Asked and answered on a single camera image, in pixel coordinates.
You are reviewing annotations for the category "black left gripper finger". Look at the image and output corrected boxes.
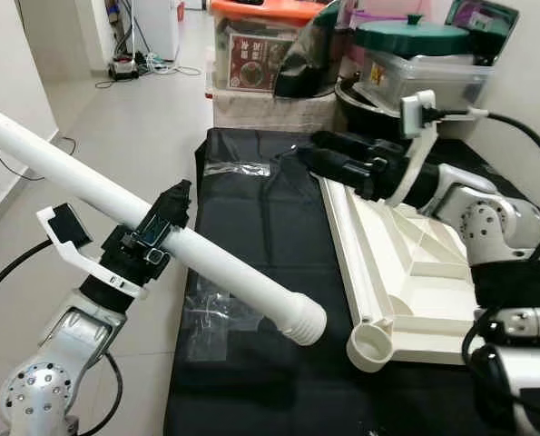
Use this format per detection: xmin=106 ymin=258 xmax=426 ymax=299
xmin=139 ymin=179 xmax=195 ymax=257

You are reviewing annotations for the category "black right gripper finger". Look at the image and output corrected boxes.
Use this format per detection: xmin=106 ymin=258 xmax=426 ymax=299
xmin=309 ymin=129 xmax=393 ymax=166
xmin=295 ymin=148 xmax=387 ymax=199

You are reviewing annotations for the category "white plastic children table top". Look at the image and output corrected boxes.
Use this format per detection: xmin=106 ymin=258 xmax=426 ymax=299
xmin=319 ymin=163 xmax=525 ymax=374

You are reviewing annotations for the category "black wok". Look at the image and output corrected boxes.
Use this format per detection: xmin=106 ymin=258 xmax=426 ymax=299
xmin=333 ymin=77 xmax=416 ymax=142

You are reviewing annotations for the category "beige cloth-covered bench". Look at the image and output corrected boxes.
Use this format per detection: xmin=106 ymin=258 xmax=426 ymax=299
xmin=213 ymin=89 xmax=343 ymax=133

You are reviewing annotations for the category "dark glossy bag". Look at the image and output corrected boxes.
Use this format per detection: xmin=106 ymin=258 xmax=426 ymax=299
xmin=274 ymin=0 xmax=357 ymax=99

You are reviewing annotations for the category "clear plastic container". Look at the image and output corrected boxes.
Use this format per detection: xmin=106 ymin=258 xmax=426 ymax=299
xmin=353 ymin=50 xmax=493 ymax=114

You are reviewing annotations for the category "green pot lid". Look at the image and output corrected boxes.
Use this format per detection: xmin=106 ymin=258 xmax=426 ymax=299
xmin=354 ymin=14 xmax=475 ymax=57

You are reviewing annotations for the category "orange-lid storage box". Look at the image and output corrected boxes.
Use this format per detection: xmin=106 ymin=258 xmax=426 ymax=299
xmin=208 ymin=0 xmax=329 ymax=96

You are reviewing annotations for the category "purple-lid plastic container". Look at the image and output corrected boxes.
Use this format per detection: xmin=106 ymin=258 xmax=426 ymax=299
xmin=342 ymin=0 xmax=452 ymax=28

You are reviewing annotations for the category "green picture box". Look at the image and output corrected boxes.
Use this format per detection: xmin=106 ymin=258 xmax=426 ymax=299
xmin=447 ymin=0 xmax=522 ymax=64

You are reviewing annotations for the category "white fridge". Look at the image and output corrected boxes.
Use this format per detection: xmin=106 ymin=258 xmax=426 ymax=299
xmin=132 ymin=0 xmax=184 ymax=63

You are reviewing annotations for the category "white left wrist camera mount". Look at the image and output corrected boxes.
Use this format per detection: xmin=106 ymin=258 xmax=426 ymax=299
xmin=35 ymin=203 xmax=149 ymax=301

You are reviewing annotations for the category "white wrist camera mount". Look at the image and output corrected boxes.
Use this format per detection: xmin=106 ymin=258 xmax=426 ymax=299
xmin=35 ymin=203 xmax=149 ymax=301
xmin=385 ymin=90 xmax=488 ymax=208

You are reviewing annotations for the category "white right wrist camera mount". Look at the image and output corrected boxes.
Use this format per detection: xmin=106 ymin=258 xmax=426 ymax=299
xmin=385 ymin=90 xmax=488 ymax=208

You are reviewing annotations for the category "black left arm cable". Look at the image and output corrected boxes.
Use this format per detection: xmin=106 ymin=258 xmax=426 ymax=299
xmin=0 ymin=238 xmax=125 ymax=436

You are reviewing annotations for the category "black hanging cable bundle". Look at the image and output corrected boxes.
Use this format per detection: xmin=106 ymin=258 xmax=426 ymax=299
xmin=113 ymin=0 xmax=152 ymax=55

